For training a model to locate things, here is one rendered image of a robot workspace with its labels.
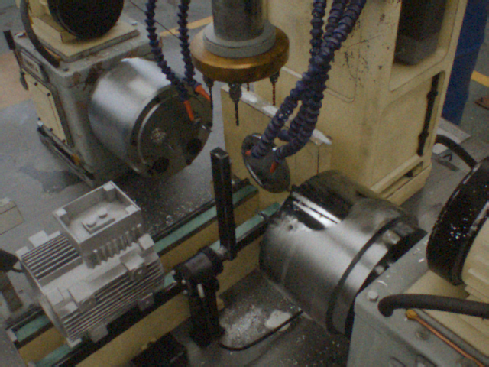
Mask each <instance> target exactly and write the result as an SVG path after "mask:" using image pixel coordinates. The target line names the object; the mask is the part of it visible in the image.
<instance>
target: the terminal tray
mask: <svg viewBox="0 0 489 367"><path fill-rule="evenodd" d="M108 185H110V186H111V187H110V188H108V189H107V188H106V187H107V186H108ZM130 207H133V209H129V208H130ZM60 210H62V211H63V213H61V214H59V213H58V212H59V211H60ZM51 213H52V216H53V219H54V221H55V223H56V225H57V228H58V230H59V232H60V233H62V235H64V236H66V238H67V239H68V241H69V242H70V243H71V244H72V245H73V247H74V248H76V250H77V252H78V253H79V256H81V258H82V260H83V264H84V265H85V266H86V267H87V268H88V269H90V268H91V269H95V268H96V265H98V266H102V262H103V261H104V262H107V261H108V258H109V257H110V258H114V254H115V253H116V254H117V255H120V251H121V250H123V251H126V250H127V248H126V247H127V246H129V247H132V246H133V244H132V243H133V242H134V243H136V244H137V239H138V238H140V237H142V236H143V235H145V231H144V222H143V219H142V215H141V209H140V208H138V207H137V206H136V205H135V204H134V203H133V202H132V200H131V199H129V198H128V197H127V196H126V195H125V194H124V193H123V192H122V191H121V190H120V189H119V188H118V187H117V186H116V185H114V184H113V183H112V182H111V181H109V182H108V183H106V184H104V185H103V186H101V187H99V188H97V189H95V190H93V191H92V192H90V193H87V194H86V195H84V196H81V197H80V198H78V199H76V200H75V201H73V202H72V203H69V204H67V205H65V206H63V207H60V208H58V209H56V210H54V211H53V212H51ZM79 235H84V237H82V238H80V237H79Z"/></svg>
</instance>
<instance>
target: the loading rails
mask: <svg viewBox="0 0 489 367"><path fill-rule="evenodd" d="M232 196H233V207H234V215H235V223H236V226H237V229H236V230H235V234H236V244H237V253H238V257H237V258H235V259H234V260H233V261H228V260H227V259H226V258H224V259H222V262H223V265H224V271H223V272H222V273H221V274H219V275H218V276H217V277H216V278H217V279H218V280H219V283H220V290H219V291H217V292H216V299H217V304H218V311H220V310H221V309H222V308H223V307H224V301H223V300H221V299H220V298H219V295H220V294H222V293H223V292H224V291H225V290H227V289H228V288H230V287H231V286H232V285H233V284H235V283H236V282H237V281H239V280H241V279H242V278H243V277H244V276H245V275H247V274H248V273H250V272H251V271H253V270H254V269H255V270H258V271H259V272H260V270H259V267H258V256H259V249H260V246H259V244H258V243H259V241H260V240H262V238H263V236H264V233H265V230H266V228H267V226H268V222H267V221H266V220H264V219H262V218H261V217H260V216H259V215H258V214H257V213H255V212H254V209H258V210H259V205H258V188H256V186H255V185H253V184H252V183H250V179H249V178H248V177H246V178H245V179H243V180H241V181H239V182H238V183H236V184H235V185H233V186H232ZM279 207H280V204H279V203H278V202H275V203H273V204H272V205H270V206H269V207H268V208H266V209H263V210H261V212H263V213H265V214H266V215H268V217H270V218H271V219H272V217H273V215H274V214H275V212H276V211H277V209H279ZM151 238H152V239H153V241H154V243H155V245H154V246H153V247H154V250H155V252H156V253H157V255H158V256H159V257H160V258H159V259H160V260H161V264H162V265H163V267H162V268H163V271H164V288H163V289H161V290H160V291H158V292H157V293H153V296H154V301H155V302H154V303H153V304H152V305H150V306H149V307H147V308H146V309H144V310H142V311H141V310H140V309H139V308H138V307H135V308H134V309H133V308H132V309H130V310H129V311H127V312H126V313H124V314H122V315H121V316H120V317H118V318H117V319H115V320H113V321H112V322H111V323H109V324H107V325H106V326H107V329H108V334H107V335H106V336H104V337H102V338H101V339H100V340H98V341H97V342H95V343H94V342H93V341H92V340H91V338H90V339H87V338H86V337H85V336H82V342H81V343H79V344H77V345H76V346H74V347H73V348H71V347H69V345H68V344H67V342H66V340H65V339H64V338H63V336H62V335H61V334H60V333H59V331H58V330H57V328H56V327H55V325H54V324H53V322H52V320H50V318H49V317H48V315H47V314H46V312H45V311H44V309H43V307H42V306H41V305H40V306H39V307H38V308H36V309H34V310H32V311H31V312H30V313H29V314H27V315H26V316H24V317H22V318H20V319H18V320H16V321H15V322H13V323H11V324H10V325H8V326H6V328H5V332H6V334H7V336H8V338H9V339H10V341H11V343H12V344H13V346H14V347H15V349H16V350H17V352H18V355H19V356H20V357H21V360H22V361H23V363H24V364H25V366H26V367H122V366H123V365H124V364H126V363H127V362H129V361H130V359H131V358H133V357H134V356H136V355H137V354H138V353H140V352H141V351H143V350H144V349H146V348H147V347H149V345H150V344H152V343H153V342H155V341H156V340H157V339H159V338H161V337H162V336H163V335H164V334H165V333H166V332H167V331H171V330H172V329H173V328H174V327H177V326H178V325H180V324H181V323H182V322H183V321H185V320H186V319H188V318H189V317H191V313H190V308H189V301H188V298H187V297H186V296H185V295H184V294H183V293H182V292H181V290H180V289H179V287H178V286H177V285H174V284H173V282H174V279H173V276H172V274H171V269H172V267H174V266H175V265H177V264H179V263H180V262H181V263H183V262H184V261H185V260H187V259H188V258H190V257H192V256H193V255H194V254H196V252H197V250H199V249H200V248H202V247H203V246H204V245H207V246H210V247H212V248H213V249H214V250H215V251H217V250H218V249H219V248H220V240H219V228H218V220H217V212H216V206H215V198H213V199H211V200H210V201H209V202H207V203H205V204H203V205H202V206H200V207H199V208H196V209H194V210H193V211H192V212H191V213H188V214H187V215H185V216H184V217H182V218H181V219H178V220H177V221H176V222H174V223H172V224H171V225H169V226H168V227H166V228H165V229H163V230H162V231H160V232H159V233H157V234H156V235H154V236H152V237H151Z"/></svg>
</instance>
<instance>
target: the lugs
mask: <svg viewBox="0 0 489 367"><path fill-rule="evenodd" d="M137 243H138V245H139V247H140V248H141V251H146V250H147V249H149V248H150V247H152V246H154V245H155V243H154V241H153V239H152V238H151V237H150V235H149V234H145V235H143V236H142V237H140V238H138V239H137ZM27 251H29V250H28V248H27V247H26V246H25V247H24V248H22V249H20V250H18V251H16V253H15V255H16V257H17V258H18V260H19V262H20V263H21V262H22V260H21V255H23V254H24V253H25V252H27ZM163 288H164V285H163V284H162V285H161V286H159V287H158V288H157V289H155V290H154V291H152V293H157V292H158V291H160V290H161V289H163ZM44 295H45V297H46V298H47V300H48V301H49V303H50V305H51V306H52V307H54V306H55V305H57V304H58V303H60V302H61V301H63V300H64V297H63V295H62V294H61V293H60V291H59V289H58V288H57V287H55V288H53V289H52V290H51V291H49V292H47V293H45V294H44ZM64 339H65V338H64ZM65 340H66V342H67V344H68V345H69V347H71V348H73V347H74V346H76V345H77V344H79V343H81V342H82V338H80V339H78V340H77V341H75V342H74V343H71V342H70V341H69V339H68V338H66V339H65Z"/></svg>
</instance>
